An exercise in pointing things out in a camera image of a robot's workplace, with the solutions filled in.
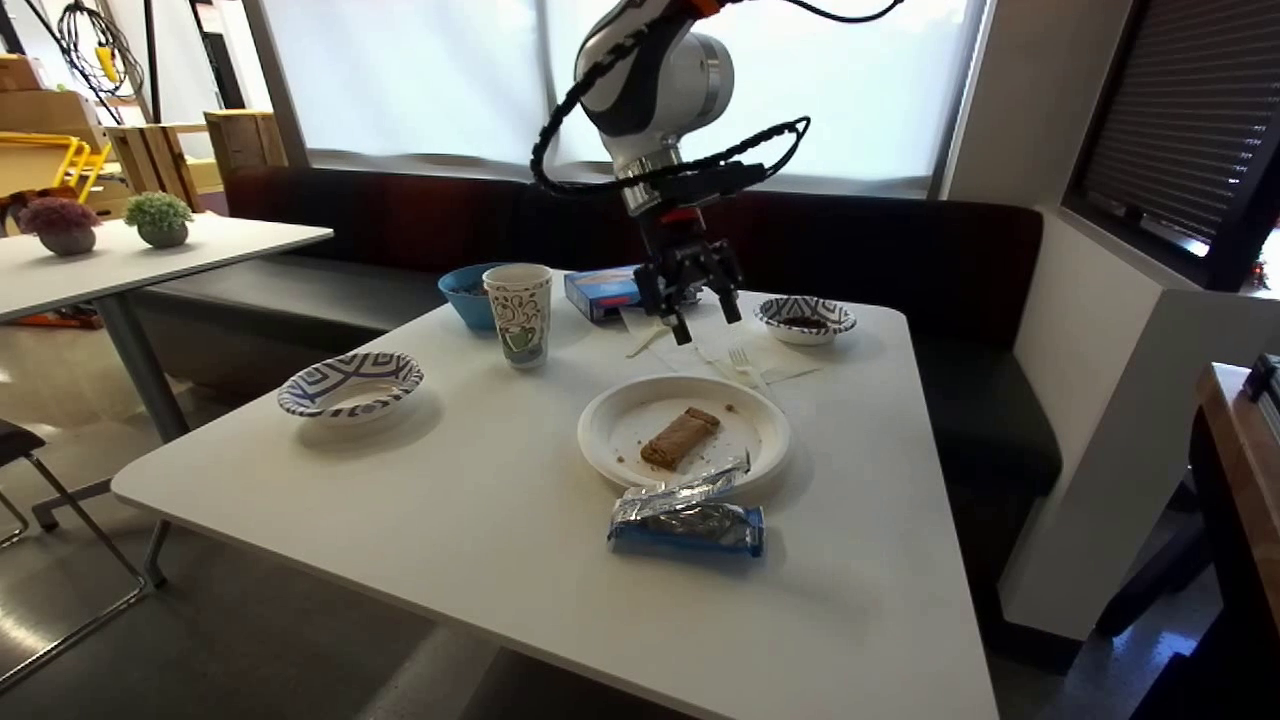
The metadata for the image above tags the wooden crate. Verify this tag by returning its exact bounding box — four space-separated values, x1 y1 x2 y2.
106 107 287 210

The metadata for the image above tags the blue snack box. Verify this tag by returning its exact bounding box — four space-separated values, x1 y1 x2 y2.
563 264 638 324

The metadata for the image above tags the patterned paper cup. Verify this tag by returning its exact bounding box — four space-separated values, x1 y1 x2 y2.
483 264 553 366

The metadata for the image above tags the green plant ball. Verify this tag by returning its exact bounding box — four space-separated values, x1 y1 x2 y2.
125 190 190 247

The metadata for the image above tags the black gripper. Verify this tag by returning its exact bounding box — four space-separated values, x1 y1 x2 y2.
637 203 740 342

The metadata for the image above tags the blue silver snack wrapper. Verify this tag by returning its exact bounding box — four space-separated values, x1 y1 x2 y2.
607 455 763 554

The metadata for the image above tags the cream plastic knife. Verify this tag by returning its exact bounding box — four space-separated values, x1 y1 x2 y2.
622 324 669 359

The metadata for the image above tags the patterned bowl with chocolate pieces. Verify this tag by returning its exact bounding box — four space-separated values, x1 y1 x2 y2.
759 294 854 346

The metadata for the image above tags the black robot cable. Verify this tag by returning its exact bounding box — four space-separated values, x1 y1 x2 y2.
526 0 911 203

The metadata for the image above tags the empty patterned paper bowl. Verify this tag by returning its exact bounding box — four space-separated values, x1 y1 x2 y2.
276 352 424 426

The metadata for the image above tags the grey bench seat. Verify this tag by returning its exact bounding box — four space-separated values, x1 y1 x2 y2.
137 171 1060 616

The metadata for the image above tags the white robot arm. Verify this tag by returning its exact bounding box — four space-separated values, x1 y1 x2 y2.
575 0 740 342

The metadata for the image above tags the white paper napkin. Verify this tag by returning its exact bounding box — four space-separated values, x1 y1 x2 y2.
695 326 818 391

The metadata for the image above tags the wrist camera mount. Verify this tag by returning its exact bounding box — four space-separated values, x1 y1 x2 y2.
622 158 770 216

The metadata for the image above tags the white foam plate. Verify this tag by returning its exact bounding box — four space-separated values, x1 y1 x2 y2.
575 377 793 488

